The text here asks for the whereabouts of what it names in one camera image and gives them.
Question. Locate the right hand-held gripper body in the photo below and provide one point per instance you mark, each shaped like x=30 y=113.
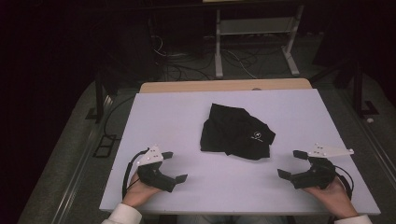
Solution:
x=320 y=174

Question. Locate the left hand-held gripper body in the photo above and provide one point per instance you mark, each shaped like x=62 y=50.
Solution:
x=152 y=177

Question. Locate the black cloth garment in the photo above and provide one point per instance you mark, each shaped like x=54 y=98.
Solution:
x=233 y=130

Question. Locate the person's left hand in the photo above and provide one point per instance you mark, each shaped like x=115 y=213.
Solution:
x=137 y=193

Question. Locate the person's right hand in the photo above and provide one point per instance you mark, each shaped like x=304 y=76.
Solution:
x=336 y=199

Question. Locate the person's lap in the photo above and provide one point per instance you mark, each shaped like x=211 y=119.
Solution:
x=230 y=220

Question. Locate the small white floor object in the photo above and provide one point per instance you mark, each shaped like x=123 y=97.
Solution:
x=369 y=120

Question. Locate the black metal stand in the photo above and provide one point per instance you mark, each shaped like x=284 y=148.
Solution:
x=99 y=96
x=358 y=90

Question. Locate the white metal stand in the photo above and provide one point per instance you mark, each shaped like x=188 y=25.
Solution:
x=255 y=25

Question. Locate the black rectangular floor frame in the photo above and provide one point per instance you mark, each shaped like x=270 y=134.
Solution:
x=100 y=148

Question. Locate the metal floor rail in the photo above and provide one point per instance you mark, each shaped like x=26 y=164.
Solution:
x=370 y=137
x=81 y=161

